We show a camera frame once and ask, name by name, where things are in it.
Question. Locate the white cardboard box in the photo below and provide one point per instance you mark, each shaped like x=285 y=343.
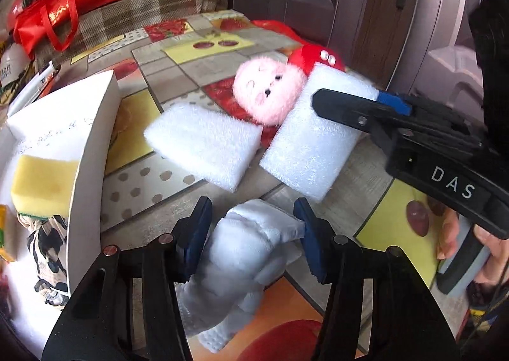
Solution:
x=91 y=138

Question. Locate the pink plush toy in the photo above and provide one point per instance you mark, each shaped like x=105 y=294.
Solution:
x=266 y=86

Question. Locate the yellow sponge with green pad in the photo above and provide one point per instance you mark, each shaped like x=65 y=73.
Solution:
x=43 y=182

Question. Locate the red cloth behind table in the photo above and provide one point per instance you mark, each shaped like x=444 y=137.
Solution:
x=278 y=28

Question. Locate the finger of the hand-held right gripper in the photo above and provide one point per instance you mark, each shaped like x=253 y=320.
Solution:
x=449 y=130
x=346 y=108

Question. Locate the white cloth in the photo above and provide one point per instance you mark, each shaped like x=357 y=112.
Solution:
x=242 y=257

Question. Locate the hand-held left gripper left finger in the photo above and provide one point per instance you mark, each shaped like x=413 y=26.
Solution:
x=197 y=237

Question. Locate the yellow green packet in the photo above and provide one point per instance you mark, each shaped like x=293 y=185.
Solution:
x=6 y=233

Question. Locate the white foam block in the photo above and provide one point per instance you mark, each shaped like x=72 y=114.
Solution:
x=314 y=154
x=206 y=142

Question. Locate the red tote bag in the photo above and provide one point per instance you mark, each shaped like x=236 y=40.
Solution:
x=59 y=3

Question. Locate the person's right hand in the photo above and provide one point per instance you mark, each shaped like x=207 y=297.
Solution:
x=497 y=257

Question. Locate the fruit print tablecloth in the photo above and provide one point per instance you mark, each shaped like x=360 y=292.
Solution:
x=167 y=58

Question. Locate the plaid cloth cover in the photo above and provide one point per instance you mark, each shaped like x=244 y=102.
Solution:
x=131 y=14

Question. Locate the brown patterned cloth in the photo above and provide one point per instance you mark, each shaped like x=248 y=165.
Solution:
x=47 y=253

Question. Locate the red plush toy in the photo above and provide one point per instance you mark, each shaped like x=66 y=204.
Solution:
x=314 y=56

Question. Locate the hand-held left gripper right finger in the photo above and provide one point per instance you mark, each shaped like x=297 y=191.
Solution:
x=310 y=241

